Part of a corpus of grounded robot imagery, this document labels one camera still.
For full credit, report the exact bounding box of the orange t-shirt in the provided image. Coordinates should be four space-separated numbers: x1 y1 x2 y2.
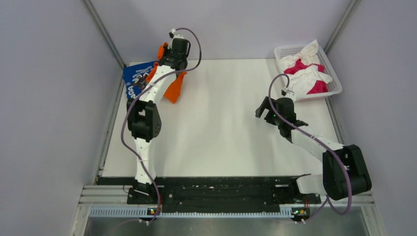
145 42 187 104

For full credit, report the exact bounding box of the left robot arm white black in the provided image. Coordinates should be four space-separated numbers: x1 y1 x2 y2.
123 36 191 203

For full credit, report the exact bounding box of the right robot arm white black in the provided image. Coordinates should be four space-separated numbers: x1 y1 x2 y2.
255 97 372 203

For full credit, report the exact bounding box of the white and pink crumpled t-shirt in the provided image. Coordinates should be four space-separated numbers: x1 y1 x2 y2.
279 40 333 95

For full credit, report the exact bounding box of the folded blue printed t-shirt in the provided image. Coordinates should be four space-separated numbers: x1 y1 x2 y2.
123 61 156 99

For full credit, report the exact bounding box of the white plastic basket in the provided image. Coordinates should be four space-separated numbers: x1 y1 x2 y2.
274 40 343 101

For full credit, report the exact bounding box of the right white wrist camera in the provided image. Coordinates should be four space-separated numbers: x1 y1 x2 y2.
281 89 297 102

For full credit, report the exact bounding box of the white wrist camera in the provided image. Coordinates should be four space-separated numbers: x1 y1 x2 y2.
281 89 297 102
169 29 178 39

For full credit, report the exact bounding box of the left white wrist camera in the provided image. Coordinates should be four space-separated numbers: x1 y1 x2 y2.
169 29 178 39

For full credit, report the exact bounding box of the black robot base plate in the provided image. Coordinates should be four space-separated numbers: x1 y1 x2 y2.
97 176 321 216

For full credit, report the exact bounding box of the aluminium rail frame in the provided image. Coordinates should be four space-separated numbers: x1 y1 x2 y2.
78 184 375 219

